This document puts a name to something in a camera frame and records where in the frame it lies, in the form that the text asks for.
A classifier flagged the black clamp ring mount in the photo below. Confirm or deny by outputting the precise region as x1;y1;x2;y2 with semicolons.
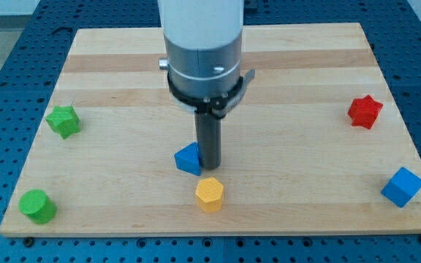
167;69;255;119

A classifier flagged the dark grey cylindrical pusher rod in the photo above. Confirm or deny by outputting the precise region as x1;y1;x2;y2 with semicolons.
194;113;221;170

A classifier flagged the yellow hexagon block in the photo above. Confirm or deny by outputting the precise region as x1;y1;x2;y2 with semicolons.
195;177;224;213

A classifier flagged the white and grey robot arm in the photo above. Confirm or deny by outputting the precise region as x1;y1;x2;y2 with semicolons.
157;0;255;170

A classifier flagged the blue triangle block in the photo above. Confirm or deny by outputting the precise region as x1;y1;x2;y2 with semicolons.
174;142;201;176

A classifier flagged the light wooden board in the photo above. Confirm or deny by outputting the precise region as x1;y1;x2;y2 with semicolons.
0;23;421;237

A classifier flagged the green star block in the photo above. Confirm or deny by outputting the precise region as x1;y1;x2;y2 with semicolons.
45;106;80;140

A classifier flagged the red star block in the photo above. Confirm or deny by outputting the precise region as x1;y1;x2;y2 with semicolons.
347;95;383;129

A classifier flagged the green cylinder block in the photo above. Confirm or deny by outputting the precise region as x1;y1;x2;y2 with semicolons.
18;189;57;224

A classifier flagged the blue cube block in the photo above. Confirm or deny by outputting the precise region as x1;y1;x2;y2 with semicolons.
381;167;421;208

